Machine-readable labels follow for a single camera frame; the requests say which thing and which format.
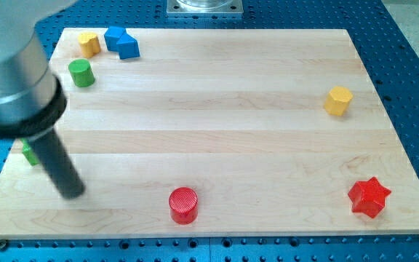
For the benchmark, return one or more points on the light wooden board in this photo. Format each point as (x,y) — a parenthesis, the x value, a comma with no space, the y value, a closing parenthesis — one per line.
(236,115)

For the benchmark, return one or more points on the blue pentagon block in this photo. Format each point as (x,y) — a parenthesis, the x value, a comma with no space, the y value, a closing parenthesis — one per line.
(127,47)

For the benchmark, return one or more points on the blue cube block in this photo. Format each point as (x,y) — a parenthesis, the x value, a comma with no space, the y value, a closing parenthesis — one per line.
(112,35)

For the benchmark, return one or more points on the yellow heart block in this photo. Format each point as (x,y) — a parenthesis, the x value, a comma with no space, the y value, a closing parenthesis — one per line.
(89,44)

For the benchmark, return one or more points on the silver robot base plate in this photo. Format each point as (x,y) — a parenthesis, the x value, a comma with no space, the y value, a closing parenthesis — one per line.
(204,7)

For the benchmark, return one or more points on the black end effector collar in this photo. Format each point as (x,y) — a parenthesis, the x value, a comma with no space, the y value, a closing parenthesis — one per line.
(41,121)

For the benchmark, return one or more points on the green cylinder block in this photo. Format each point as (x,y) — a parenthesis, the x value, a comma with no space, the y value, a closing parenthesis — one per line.
(81,73)

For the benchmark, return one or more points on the red star block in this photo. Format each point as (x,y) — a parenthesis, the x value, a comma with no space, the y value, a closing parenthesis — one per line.
(368,197)

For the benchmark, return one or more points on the yellow hexagon block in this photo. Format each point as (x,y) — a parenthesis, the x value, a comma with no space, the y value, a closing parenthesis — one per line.
(338,100)

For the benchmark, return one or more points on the left board clamp screw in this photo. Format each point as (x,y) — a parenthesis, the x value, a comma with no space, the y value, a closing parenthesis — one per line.
(4,244)

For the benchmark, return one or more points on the red cylinder block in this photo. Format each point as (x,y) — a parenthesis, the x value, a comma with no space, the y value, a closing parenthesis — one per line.
(183,204)

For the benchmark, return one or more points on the green star block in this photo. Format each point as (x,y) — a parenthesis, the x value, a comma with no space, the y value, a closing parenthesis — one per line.
(29,154)

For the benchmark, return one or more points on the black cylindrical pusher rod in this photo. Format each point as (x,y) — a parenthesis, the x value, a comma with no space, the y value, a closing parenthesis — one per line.
(54,158)

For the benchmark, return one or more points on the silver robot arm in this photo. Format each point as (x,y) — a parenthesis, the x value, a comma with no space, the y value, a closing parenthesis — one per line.
(31,96)

